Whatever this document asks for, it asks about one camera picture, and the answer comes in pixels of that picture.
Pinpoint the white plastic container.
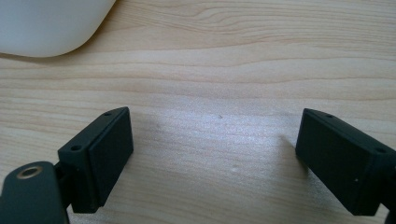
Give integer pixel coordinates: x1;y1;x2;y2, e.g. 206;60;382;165
0;0;118;59

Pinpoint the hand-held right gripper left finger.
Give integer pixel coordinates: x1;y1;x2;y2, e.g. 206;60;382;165
57;105;134;215

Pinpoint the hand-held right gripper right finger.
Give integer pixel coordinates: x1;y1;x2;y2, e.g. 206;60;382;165
294;107;396;217

